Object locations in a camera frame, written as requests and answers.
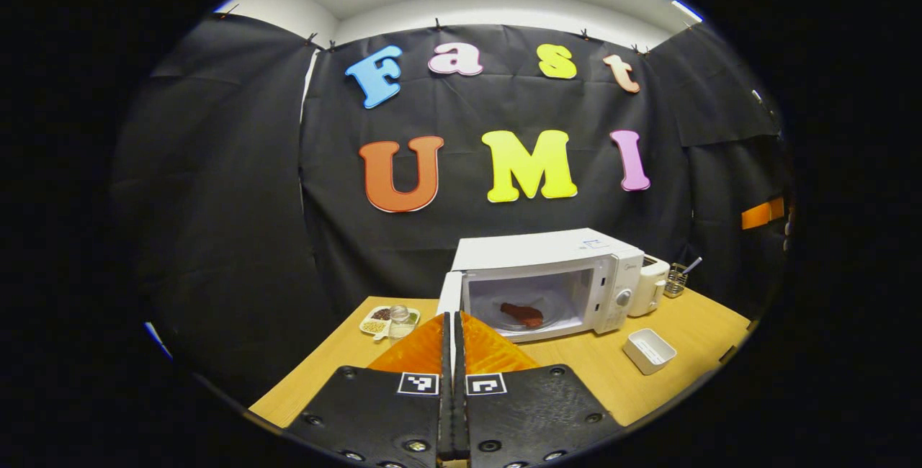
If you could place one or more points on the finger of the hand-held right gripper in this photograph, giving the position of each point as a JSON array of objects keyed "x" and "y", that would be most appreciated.
[{"x": 763, "y": 214}]

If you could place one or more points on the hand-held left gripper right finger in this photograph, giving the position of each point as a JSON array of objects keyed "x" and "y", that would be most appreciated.
[{"x": 533, "y": 414}]

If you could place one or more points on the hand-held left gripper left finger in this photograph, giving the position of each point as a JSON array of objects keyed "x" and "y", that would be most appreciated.
[{"x": 374, "y": 417}]

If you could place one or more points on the brown meat piece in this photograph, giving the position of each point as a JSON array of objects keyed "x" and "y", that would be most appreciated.
[{"x": 522, "y": 314}]

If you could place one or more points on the white microwave oven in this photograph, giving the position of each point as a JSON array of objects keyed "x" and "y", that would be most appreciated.
[{"x": 540, "y": 248}]

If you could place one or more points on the metal spoon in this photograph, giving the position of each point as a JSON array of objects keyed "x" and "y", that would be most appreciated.
[{"x": 693, "y": 264}]

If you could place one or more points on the white divided snack plate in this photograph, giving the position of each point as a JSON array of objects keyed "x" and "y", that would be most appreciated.
[{"x": 373, "y": 325}]

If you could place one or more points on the white rectangular tray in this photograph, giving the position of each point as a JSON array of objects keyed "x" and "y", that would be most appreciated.
[{"x": 648, "y": 351}]

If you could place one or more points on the white toaster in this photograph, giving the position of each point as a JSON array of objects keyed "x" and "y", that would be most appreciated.
[{"x": 648, "y": 288}]

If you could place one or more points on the ceiling light panel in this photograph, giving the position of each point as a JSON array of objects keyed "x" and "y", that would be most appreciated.
[{"x": 686, "y": 11}]

